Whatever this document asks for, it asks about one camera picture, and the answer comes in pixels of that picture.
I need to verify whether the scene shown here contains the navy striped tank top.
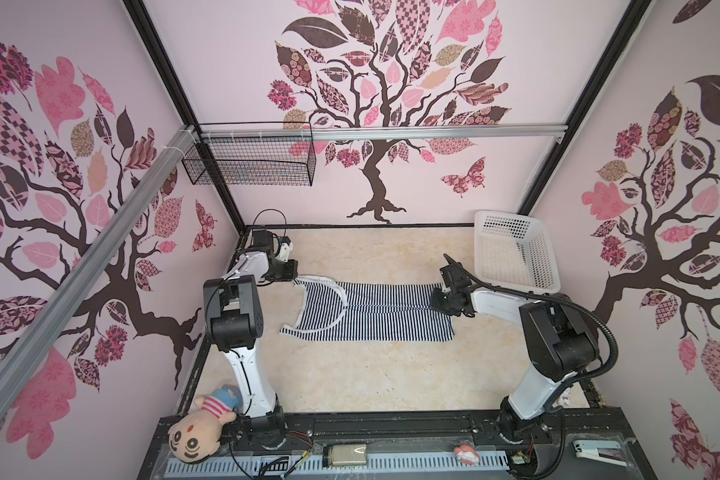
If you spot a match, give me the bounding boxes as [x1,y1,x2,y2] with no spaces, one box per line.
[280,275,454,342]

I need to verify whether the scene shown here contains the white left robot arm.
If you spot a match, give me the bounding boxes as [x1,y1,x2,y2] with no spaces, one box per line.
[203,230,298,433]

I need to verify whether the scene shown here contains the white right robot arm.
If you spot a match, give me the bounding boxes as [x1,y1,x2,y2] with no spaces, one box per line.
[430,255,602,443]

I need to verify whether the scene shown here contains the white plastic laundry basket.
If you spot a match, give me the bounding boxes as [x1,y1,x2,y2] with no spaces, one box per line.
[474,210,561,294]

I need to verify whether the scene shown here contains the plush doll striped shirt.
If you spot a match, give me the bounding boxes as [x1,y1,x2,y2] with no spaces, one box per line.
[168,385,242,463]

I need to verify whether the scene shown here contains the white stapler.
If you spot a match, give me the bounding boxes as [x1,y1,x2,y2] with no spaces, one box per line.
[572,439,627,467]

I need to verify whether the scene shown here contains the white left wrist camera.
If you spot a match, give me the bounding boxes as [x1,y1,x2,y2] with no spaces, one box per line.
[276,236,293,262]

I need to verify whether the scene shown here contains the black wire mesh basket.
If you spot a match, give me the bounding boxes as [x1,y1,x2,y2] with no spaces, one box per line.
[182,120,317,187]

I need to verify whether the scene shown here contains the pink toy on rail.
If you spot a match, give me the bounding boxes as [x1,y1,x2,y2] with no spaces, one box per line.
[454,444,481,466]

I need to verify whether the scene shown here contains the aluminium rail back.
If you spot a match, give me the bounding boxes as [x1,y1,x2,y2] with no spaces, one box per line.
[201,123,568,141]

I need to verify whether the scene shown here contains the aluminium rail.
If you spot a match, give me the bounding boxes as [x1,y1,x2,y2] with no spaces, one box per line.
[0,125,197,420]
[201,123,568,141]

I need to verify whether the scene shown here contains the beige box on rail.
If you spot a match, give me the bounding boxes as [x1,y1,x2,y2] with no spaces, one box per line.
[323,444,368,468]

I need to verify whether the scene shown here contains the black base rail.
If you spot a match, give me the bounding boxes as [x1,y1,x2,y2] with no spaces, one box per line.
[137,407,655,479]

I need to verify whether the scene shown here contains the black corner frame post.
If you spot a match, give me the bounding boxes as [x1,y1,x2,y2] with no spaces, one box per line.
[516,0,654,216]
[122,0,247,235]

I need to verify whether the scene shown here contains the aluminium rail left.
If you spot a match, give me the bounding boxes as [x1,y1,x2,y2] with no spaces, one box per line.
[0,125,197,420]

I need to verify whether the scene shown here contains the black right corner frame post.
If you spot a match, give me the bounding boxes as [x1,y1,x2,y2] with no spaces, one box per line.
[516,0,654,216]

